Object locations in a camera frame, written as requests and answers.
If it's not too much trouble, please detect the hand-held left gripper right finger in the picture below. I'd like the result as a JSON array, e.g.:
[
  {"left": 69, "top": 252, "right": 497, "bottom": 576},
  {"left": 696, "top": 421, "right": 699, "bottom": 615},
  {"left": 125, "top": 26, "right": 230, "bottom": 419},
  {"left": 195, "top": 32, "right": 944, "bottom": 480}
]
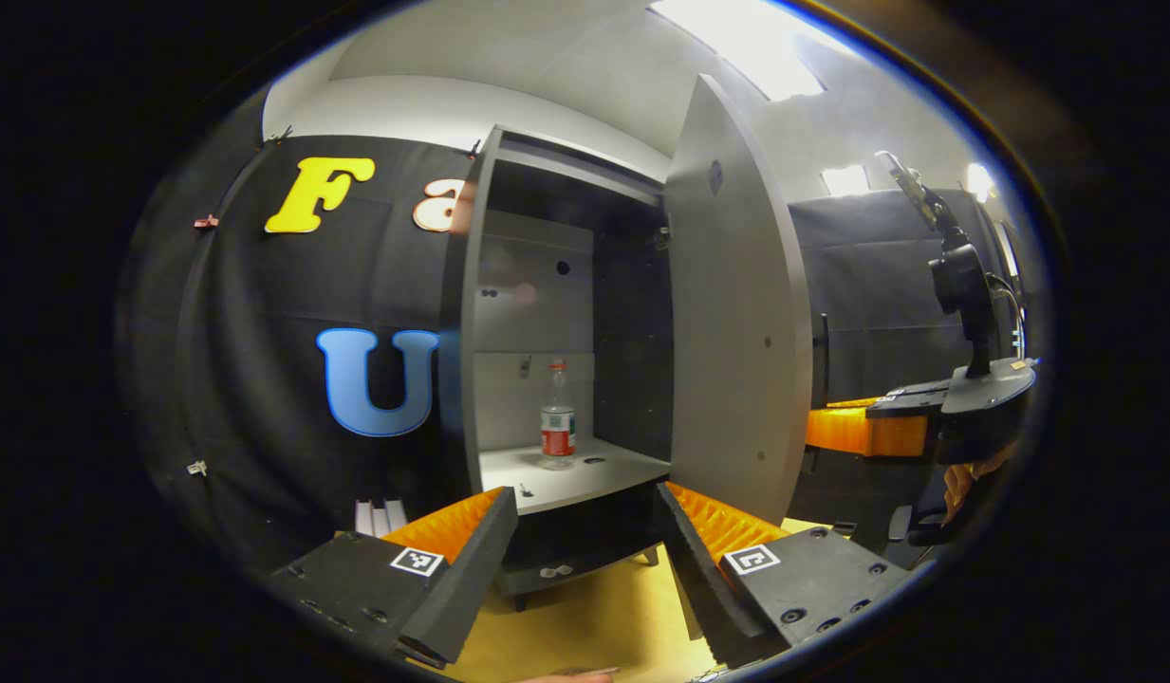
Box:
[{"left": 655, "top": 481, "right": 914, "bottom": 671}]

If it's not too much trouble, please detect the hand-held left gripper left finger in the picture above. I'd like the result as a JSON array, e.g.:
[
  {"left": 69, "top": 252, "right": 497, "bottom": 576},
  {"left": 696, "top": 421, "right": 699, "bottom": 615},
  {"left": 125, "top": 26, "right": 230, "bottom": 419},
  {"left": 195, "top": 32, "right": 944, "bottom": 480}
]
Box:
[{"left": 262, "top": 487, "right": 520, "bottom": 670}]

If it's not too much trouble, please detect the black door handle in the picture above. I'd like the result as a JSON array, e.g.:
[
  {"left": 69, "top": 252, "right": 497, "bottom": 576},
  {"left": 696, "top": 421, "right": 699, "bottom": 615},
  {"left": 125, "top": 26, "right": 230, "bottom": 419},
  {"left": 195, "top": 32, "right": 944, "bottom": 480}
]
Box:
[{"left": 811, "top": 313, "right": 830, "bottom": 411}]

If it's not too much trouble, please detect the clear bottle with red label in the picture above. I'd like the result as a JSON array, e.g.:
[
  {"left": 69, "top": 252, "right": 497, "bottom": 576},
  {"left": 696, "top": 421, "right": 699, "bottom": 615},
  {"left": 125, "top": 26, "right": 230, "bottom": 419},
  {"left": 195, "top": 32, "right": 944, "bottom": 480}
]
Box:
[{"left": 540, "top": 359, "right": 577, "bottom": 472}]

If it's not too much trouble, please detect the grey cabinet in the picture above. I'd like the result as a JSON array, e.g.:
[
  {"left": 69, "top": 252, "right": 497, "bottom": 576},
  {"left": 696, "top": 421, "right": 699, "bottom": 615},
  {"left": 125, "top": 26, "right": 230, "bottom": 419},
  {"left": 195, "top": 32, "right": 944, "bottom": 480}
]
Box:
[{"left": 440, "top": 123, "right": 677, "bottom": 614}]

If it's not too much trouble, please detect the black backdrop cloth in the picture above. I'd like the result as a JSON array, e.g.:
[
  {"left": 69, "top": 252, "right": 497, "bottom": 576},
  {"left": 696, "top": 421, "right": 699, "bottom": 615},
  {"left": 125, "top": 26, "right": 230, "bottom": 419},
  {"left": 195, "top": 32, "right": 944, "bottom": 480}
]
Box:
[{"left": 118, "top": 133, "right": 1022, "bottom": 580}]

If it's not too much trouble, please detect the large ceiling light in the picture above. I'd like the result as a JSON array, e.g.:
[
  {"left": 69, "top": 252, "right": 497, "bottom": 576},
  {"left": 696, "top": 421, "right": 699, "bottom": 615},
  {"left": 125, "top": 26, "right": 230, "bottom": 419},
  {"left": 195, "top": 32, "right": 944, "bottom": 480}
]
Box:
[{"left": 646, "top": 0, "right": 828, "bottom": 103}]

